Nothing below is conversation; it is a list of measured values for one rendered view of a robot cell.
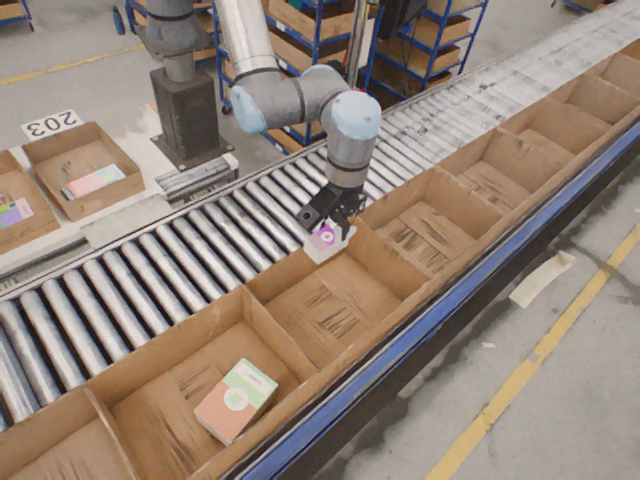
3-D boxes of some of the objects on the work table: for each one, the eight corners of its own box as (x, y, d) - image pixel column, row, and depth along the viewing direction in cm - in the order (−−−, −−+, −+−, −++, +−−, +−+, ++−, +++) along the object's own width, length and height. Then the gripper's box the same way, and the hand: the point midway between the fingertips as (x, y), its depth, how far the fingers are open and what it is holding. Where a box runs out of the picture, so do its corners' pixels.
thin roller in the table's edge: (222, 161, 180) (222, 158, 179) (161, 188, 167) (160, 184, 165) (220, 159, 181) (219, 155, 180) (159, 185, 168) (158, 181, 166)
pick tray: (101, 139, 179) (94, 119, 171) (147, 189, 163) (141, 170, 155) (29, 165, 165) (18, 145, 157) (72, 224, 149) (62, 204, 141)
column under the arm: (149, 139, 182) (131, 68, 157) (203, 120, 194) (194, 50, 169) (180, 173, 171) (166, 101, 145) (235, 150, 183) (230, 80, 158)
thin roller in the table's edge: (225, 165, 179) (225, 161, 178) (164, 192, 166) (163, 188, 164) (223, 162, 180) (223, 158, 179) (162, 189, 167) (161, 185, 165)
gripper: (382, 181, 89) (364, 245, 105) (341, 150, 94) (330, 215, 111) (354, 199, 85) (340, 262, 101) (313, 165, 90) (305, 230, 106)
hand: (327, 239), depth 103 cm, fingers closed on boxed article, 6 cm apart
